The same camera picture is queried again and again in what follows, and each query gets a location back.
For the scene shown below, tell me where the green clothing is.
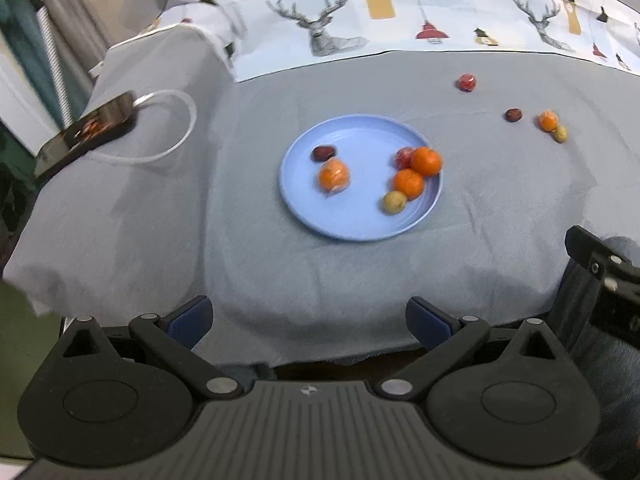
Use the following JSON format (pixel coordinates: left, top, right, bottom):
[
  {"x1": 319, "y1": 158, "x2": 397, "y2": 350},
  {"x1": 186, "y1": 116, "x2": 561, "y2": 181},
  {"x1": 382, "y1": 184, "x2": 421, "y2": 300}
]
[{"x1": 0, "y1": 0, "x2": 46, "y2": 106}]

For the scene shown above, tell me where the blue plate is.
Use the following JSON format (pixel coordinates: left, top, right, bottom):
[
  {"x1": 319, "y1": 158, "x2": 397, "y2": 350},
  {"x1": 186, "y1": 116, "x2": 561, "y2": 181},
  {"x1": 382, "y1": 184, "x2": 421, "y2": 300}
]
[{"x1": 280, "y1": 114, "x2": 444, "y2": 242}]

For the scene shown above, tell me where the plastic orange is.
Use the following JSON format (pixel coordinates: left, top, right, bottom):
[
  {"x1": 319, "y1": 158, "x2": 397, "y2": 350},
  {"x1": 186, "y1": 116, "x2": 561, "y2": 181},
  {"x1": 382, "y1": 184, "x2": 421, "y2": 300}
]
[{"x1": 318, "y1": 158, "x2": 352, "y2": 196}]

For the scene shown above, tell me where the white charging cable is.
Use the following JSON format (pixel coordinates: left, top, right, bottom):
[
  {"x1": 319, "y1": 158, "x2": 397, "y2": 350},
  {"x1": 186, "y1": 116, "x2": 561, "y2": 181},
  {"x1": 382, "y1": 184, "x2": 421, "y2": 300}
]
[{"x1": 90, "y1": 89, "x2": 197, "y2": 165}]

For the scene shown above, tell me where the grey printed bed sheet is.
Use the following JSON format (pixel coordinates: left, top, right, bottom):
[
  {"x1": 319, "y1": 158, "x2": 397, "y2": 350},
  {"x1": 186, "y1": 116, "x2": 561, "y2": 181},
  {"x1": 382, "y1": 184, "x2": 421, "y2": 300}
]
[{"x1": 2, "y1": 0, "x2": 640, "y2": 366}]

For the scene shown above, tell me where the black smartphone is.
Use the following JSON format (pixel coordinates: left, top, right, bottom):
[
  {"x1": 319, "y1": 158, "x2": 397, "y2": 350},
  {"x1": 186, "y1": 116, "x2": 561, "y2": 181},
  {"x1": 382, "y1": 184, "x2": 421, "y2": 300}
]
[{"x1": 32, "y1": 91, "x2": 138, "y2": 181}]

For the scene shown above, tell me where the grey curtain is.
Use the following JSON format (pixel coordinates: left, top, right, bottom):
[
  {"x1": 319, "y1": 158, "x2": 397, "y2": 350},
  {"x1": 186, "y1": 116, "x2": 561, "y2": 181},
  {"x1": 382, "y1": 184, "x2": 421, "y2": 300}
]
[{"x1": 45, "y1": 0, "x2": 113, "y2": 91}]

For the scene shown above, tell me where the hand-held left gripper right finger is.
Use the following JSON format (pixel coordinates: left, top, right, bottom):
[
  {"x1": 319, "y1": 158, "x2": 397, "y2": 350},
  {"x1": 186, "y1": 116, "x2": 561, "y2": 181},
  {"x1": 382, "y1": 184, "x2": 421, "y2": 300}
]
[{"x1": 373, "y1": 296, "x2": 577, "y2": 403}]

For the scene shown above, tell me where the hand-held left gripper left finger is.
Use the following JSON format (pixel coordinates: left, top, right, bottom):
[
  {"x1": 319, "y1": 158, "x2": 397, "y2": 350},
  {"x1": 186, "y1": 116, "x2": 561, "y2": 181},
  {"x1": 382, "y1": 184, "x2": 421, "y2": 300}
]
[{"x1": 49, "y1": 295, "x2": 246, "y2": 402}]

